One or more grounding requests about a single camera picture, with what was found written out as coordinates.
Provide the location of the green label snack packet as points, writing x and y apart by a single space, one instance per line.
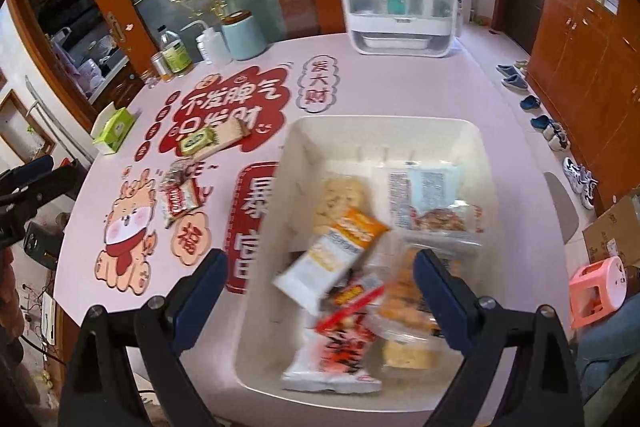
210 139

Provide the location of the clear orange cookie packet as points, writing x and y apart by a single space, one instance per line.
407 302

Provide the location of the blue slipper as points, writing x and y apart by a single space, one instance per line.
515 82
507 70

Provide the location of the green tissue box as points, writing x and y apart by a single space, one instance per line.
115 129

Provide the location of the red black small packet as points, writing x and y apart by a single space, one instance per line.
355 293

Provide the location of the clear mixed nut packet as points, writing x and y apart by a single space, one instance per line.
175 172

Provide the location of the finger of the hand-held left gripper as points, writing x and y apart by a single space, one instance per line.
35 167
55 187

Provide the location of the pink printed tablecloth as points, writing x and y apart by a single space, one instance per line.
400 82

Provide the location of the blue grey trousers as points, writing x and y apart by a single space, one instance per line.
607 352

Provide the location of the wooden cabinet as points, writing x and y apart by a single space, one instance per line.
585 72

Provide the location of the white black sneaker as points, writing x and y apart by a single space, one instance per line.
575 169
587 192

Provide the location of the white plastic bin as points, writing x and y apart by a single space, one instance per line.
380 134

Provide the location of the cardboard box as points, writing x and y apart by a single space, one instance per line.
612 232

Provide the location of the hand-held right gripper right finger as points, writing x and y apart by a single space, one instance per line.
440 297

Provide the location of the red white snack packet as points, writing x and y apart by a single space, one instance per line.
340 347

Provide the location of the white squeeze bottle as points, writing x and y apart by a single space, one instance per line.
212 44

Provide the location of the green label clear bottle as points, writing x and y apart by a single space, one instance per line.
175 52

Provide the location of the beige cake block packet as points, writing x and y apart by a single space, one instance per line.
407 353

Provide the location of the teal canister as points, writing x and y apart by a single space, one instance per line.
242 34

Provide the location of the dark blue shoe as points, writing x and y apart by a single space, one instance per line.
540 123
529 103

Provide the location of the red white cookie packet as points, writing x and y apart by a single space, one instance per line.
179 202

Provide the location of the light blue snack bag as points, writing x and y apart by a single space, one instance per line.
432 187

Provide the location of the orange white snack packet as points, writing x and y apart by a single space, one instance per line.
330 257

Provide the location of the beige rice cracker packet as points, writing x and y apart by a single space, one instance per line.
342 202

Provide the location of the person's left forearm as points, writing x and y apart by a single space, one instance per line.
9 302

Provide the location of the small glass cup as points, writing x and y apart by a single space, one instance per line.
150 81

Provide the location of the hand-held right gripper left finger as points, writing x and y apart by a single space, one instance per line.
202 292

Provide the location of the pink plastic stool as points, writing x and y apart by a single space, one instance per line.
597 292

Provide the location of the dish rack with dishes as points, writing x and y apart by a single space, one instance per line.
90 54

